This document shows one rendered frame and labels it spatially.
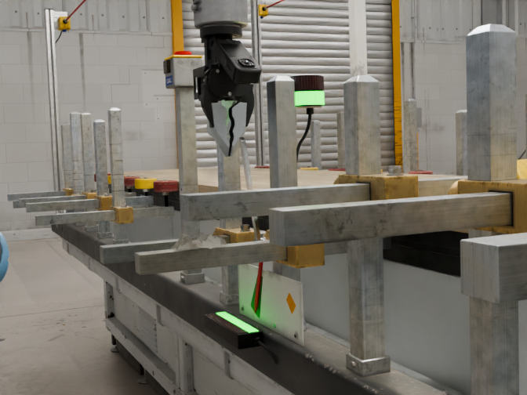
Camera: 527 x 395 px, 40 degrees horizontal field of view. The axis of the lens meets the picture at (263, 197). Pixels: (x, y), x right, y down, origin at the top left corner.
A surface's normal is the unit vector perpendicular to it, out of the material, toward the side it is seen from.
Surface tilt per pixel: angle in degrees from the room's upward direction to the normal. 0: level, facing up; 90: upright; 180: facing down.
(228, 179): 90
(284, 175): 90
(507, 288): 90
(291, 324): 90
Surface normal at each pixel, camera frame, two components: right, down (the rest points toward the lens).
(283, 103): 0.40, 0.05
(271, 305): -0.91, 0.06
